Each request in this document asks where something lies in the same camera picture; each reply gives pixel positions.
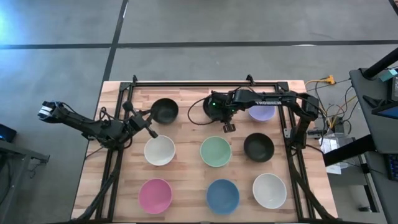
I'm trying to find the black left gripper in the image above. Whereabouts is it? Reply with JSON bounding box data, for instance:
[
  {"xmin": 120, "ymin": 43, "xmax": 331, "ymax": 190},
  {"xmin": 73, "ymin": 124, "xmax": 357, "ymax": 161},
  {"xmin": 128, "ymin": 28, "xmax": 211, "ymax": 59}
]
[{"xmin": 122, "ymin": 100, "xmax": 159, "ymax": 139}]

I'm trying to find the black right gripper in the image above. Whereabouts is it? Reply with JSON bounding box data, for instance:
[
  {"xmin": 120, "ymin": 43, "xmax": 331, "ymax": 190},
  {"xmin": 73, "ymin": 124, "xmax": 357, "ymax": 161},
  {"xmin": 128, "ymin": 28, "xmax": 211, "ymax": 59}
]
[{"xmin": 206, "ymin": 90, "xmax": 239, "ymax": 134}]

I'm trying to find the black bowl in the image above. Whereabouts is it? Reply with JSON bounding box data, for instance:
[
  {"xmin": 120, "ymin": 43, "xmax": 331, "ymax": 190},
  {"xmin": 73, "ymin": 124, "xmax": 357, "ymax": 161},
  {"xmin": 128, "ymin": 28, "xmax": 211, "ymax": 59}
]
[
  {"xmin": 202, "ymin": 95, "xmax": 218, "ymax": 121},
  {"xmin": 150, "ymin": 98, "xmax": 180, "ymax": 124},
  {"xmin": 243, "ymin": 133, "xmax": 275, "ymax": 163}
]

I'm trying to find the lavender bowl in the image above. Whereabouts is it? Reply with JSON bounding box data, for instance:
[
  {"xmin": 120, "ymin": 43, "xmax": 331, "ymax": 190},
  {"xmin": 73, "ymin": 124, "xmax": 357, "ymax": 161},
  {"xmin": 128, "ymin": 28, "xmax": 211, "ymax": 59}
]
[{"xmin": 248, "ymin": 105, "xmax": 276, "ymax": 122}]

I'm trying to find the white bowl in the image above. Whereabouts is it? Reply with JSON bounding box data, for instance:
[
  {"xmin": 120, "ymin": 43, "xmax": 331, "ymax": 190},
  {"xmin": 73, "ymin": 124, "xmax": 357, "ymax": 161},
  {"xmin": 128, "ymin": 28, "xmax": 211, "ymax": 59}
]
[
  {"xmin": 252, "ymin": 172, "xmax": 287, "ymax": 210},
  {"xmin": 143, "ymin": 134, "xmax": 177, "ymax": 167}
]

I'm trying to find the blue bowl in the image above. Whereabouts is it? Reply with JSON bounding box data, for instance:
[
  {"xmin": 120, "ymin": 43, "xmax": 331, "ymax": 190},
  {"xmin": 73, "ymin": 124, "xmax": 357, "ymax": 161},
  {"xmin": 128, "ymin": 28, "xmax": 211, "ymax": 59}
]
[{"xmin": 206, "ymin": 178, "xmax": 241, "ymax": 216}]

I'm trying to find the pink bowl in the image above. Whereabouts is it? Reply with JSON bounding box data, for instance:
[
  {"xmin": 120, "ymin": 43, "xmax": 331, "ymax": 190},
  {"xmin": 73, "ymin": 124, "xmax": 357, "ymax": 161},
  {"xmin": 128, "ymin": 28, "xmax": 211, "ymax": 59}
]
[{"xmin": 137, "ymin": 177, "xmax": 174, "ymax": 215}]

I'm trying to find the light green bowl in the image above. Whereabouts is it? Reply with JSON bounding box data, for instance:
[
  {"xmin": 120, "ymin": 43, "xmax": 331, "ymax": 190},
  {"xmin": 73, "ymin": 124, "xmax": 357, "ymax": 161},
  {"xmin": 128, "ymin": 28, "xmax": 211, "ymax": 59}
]
[{"xmin": 199, "ymin": 136, "xmax": 233, "ymax": 168}]

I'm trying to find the white plastic bag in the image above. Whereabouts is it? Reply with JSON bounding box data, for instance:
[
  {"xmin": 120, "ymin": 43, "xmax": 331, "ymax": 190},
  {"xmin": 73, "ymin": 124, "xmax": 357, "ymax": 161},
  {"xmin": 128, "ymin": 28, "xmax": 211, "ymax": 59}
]
[{"xmin": 319, "ymin": 133, "xmax": 349, "ymax": 175}]

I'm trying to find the black power adapter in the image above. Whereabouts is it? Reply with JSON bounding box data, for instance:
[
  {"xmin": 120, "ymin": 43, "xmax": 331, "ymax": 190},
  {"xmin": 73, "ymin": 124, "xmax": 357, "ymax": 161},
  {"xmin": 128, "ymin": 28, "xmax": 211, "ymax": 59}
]
[{"xmin": 334, "ymin": 119, "xmax": 346, "ymax": 134}]

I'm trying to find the black desk leg beam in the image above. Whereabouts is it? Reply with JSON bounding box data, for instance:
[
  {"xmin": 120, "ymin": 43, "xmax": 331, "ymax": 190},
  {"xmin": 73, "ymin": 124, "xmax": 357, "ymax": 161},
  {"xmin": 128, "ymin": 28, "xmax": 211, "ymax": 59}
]
[{"xmin": 322, "ymin": 134, "xmax": 376, "ymax": 167}]

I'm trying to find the grey side table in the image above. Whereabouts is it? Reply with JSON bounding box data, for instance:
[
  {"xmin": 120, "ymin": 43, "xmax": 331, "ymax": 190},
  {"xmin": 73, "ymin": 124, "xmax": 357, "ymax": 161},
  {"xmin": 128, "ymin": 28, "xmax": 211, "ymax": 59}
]
[{"xmin": 0, "ymin": 139, "xmax": 50, "ymax": 224}]

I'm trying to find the black device with blue light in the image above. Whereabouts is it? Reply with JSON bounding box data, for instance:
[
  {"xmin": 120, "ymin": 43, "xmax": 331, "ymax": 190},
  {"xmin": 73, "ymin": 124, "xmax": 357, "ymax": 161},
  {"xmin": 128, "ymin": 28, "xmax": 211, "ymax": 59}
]
[{"xmin": 0, "ymin": 123, "xmax": 17, "ymax": 143}]

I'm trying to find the dark grey desk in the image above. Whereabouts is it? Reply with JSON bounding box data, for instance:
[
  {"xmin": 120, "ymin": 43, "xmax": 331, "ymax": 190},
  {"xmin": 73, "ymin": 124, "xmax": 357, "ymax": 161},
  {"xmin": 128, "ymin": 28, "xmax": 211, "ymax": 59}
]
[{"xmin": 348, "ymin": 67, "xmax": 398, "ymax": 224}]

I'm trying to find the tablet with blue screen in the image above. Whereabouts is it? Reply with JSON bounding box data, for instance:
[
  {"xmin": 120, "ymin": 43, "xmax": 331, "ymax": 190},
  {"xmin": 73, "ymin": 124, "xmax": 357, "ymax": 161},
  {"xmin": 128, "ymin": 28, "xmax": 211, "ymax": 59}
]
[{"xmin": 371, "ymin": 101, "xmax": 398, "ymax": 121}]

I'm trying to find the black slanted pole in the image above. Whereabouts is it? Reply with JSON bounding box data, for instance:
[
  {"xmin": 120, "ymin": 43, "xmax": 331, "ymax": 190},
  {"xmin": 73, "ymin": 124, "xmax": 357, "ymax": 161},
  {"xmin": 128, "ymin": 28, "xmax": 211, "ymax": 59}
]
[{"xmin": 362, "ymin": 46, "xmax": 398, "ymax": 79}]

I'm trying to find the black keyboard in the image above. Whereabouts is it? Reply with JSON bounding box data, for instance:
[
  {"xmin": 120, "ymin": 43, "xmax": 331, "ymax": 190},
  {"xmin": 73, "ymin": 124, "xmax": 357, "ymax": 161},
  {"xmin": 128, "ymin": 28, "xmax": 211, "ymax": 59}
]
[{"xmin": 385, "ymin": 152, "xmax": 398, "ymax": 182}]

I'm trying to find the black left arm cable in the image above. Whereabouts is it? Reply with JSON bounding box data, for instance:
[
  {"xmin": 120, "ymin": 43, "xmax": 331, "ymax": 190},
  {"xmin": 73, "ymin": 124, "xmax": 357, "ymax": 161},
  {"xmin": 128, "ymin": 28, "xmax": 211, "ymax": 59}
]
[{"xmin": 98, "ymin": 106, "xmax": 125, "ymax": 122}]

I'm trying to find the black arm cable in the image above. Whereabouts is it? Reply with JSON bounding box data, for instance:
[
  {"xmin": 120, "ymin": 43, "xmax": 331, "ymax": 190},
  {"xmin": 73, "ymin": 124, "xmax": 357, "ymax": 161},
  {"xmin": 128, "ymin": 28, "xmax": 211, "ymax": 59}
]
[
  {"xmin": 98, "ymin": 106, "xmax": 125, "ymax": 122},
  {"xmin": 187, "ymin": 95, "xmax": 218, "ymax": 126}
]

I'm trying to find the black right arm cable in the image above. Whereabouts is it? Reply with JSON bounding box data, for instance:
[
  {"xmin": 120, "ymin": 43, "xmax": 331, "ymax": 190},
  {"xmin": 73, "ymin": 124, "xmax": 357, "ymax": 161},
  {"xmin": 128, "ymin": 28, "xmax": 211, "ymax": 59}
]
[{"xmin": 187, "ymin": 95, "xmax": 218, "ymax": 126}]

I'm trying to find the black aluminium table frame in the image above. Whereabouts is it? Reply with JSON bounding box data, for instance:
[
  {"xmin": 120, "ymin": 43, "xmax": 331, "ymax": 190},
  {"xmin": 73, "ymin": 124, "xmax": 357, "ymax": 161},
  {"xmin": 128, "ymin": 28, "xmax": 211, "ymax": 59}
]
[{"xmin": 73, "ymin": 74, "xmax": 336, "ymax": 223}]

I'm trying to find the yellow floor cable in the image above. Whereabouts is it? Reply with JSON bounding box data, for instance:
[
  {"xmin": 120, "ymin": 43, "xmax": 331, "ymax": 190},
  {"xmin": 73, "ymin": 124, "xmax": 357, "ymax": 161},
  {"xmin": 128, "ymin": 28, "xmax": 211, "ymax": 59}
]
[{"xmin": 305, "ymin": 78, "xmax": 358, "ymax": 128}]

